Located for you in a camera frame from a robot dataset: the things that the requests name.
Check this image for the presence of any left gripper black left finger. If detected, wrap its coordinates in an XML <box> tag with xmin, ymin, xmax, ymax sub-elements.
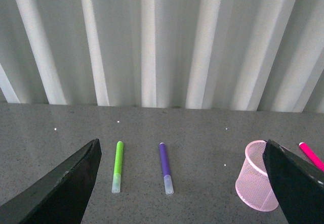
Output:
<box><xmin>1</xmin><ymin>139</ymin><xmax>102</xmax><ymax>223</ymax></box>

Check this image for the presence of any purple marker pen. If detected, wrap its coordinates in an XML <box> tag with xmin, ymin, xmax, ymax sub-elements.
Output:
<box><xmin>159</xmin><ymin>143</ymin><xmax>174</xmax><ymax>195</ymax></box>

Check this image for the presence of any green marker pen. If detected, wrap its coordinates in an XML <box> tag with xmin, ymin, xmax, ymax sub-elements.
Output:
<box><xmin>111</xmin><ymin>141</ymin><xmax>124</xmax><ymax>194</ymax></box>

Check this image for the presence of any pink mesh pen cup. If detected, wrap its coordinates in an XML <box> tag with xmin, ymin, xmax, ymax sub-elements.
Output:
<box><xmin>235</xmin><ymin>140</ymin><xmax>278</xmax><ymax>212</ymax></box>

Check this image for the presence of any pink marker pen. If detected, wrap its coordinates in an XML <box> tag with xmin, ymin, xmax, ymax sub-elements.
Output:
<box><xmin>299</xmin><ymin>142</ymin><xmax>324</xmax><ymax>171</ymax></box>

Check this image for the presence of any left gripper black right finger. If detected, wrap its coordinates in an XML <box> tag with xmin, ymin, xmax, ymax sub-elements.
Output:
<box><xmin>263</xmin><ymin>140</ymin><xmax>323</xmax><ymax>223</ymax></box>

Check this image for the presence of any white pleated curtain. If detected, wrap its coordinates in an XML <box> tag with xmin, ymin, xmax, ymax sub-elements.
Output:
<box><xmin>1</xmin><ymin>0</ymin><xmax>323</xmax><ymax>113</ymax></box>

